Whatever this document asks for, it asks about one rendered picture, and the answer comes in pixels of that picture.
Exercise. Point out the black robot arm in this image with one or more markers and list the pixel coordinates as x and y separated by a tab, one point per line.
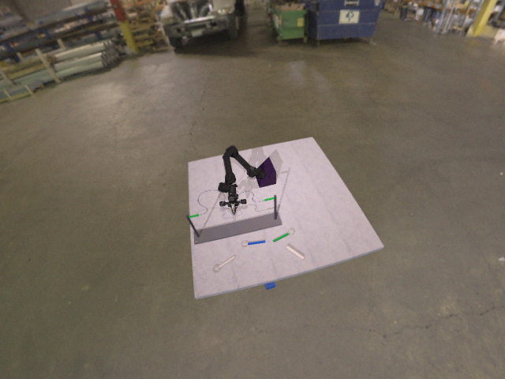
230	177

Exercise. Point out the small blue block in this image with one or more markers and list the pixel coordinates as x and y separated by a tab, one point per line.
269	285

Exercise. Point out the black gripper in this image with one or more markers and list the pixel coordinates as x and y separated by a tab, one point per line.
243	201

